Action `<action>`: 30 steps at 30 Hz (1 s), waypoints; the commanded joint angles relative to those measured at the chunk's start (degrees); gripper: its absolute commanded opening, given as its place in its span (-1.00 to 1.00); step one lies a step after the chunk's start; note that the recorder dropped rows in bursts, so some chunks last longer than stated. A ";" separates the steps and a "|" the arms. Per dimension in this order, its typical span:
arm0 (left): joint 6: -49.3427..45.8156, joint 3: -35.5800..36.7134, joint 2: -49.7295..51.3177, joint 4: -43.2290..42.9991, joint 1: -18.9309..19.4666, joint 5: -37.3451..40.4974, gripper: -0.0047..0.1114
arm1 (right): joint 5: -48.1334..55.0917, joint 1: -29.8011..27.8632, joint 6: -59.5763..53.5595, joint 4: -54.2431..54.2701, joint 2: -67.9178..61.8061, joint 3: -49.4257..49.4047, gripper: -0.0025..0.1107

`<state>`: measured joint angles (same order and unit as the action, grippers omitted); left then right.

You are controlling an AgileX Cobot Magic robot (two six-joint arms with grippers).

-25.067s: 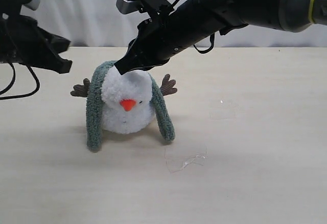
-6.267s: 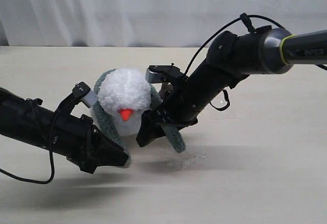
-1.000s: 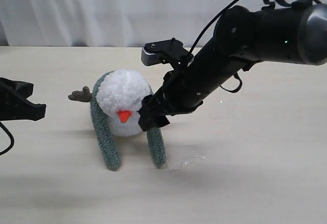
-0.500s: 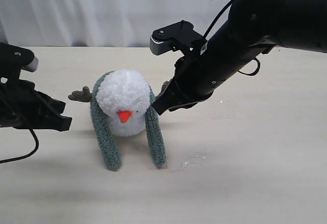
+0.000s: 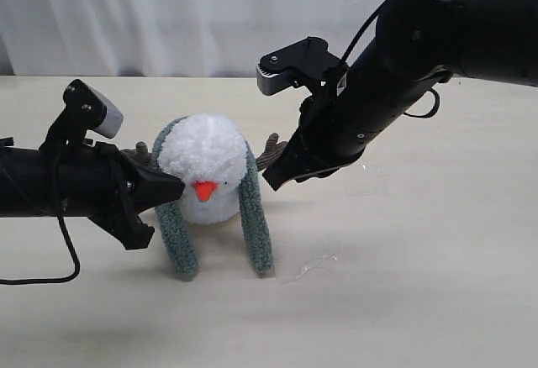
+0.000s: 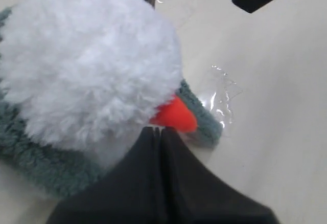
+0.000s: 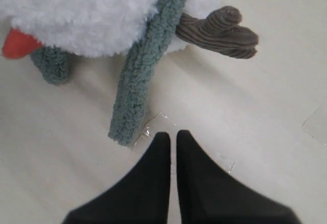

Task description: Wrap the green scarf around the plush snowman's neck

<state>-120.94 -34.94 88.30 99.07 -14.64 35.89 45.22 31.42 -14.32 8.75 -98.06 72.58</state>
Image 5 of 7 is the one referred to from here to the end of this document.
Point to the clear tape piece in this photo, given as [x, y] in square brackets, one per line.
[365, 180]
[294, 260]

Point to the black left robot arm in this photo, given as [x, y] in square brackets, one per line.
[27, 182]

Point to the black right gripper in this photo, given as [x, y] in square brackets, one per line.
[332, 135]

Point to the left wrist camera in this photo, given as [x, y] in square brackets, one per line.
[86, 109]

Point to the green knitted scarf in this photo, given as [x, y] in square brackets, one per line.
[181, 249]

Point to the white fluffy snowman toy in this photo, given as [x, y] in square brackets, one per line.
[215, 161]

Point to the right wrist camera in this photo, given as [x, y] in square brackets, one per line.
[305, 63]

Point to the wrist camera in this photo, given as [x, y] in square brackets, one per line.
[86, 109]
[305, 63]

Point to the white backdrop curtain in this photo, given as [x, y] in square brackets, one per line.
[196, 38]

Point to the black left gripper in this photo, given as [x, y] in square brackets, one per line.
[111, 189]

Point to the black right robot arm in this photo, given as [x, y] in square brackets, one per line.
[417, 44]

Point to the clear tape piece far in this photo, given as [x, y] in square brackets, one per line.
[365, 180]

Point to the clear tape piece near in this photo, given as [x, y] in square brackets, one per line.
[294, 260]

